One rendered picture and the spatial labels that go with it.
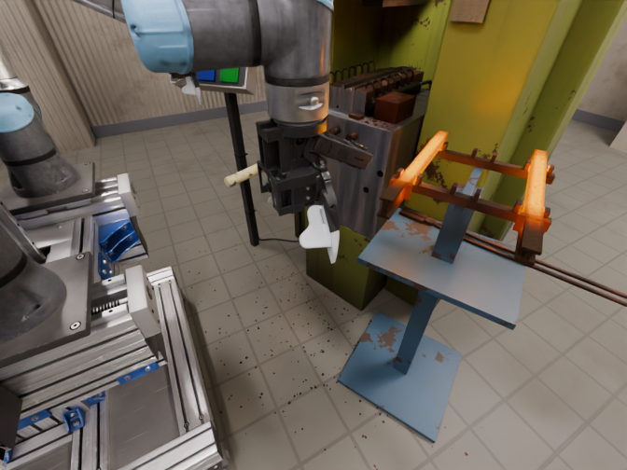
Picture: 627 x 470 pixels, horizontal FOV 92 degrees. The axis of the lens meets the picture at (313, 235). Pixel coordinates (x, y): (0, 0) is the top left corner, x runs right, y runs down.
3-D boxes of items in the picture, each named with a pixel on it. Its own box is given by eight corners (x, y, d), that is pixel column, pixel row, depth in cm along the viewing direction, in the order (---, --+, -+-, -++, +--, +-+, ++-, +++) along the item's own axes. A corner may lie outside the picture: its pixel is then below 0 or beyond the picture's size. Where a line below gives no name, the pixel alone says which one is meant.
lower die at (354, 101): (363, 117, 103) (366, 89, 98) (319, 104, 113) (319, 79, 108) (420, 91, 127) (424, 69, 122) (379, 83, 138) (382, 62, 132)
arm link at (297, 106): (310, 69, 39) (345, 83, 33) (311, 106, 42) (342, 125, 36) (255, 76, 36) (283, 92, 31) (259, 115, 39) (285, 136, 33)
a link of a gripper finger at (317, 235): (304, 273, 44) (286, 213, 43) (339, 259, 46) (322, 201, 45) (313, 276, 41) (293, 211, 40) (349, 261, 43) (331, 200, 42)
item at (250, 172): (231, 190, 127) (229, 179, 124) (224, 186, 130) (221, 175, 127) (302, 156, 153) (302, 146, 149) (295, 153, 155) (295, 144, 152)
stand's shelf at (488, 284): (512, 330, 69) (516, 325, 68) (356, 262, 86) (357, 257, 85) (525, 255, 88) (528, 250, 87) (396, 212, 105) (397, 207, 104)
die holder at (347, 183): (373, 241, 121) (392, 131, 92) (304, 206, 140) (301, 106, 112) (434, 187, 153) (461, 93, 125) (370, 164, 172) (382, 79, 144)
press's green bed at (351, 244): (361, 311, 151) (373, 241, 121) (305, 274, 170) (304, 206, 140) (413, 255, 183) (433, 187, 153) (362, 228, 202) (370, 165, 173)
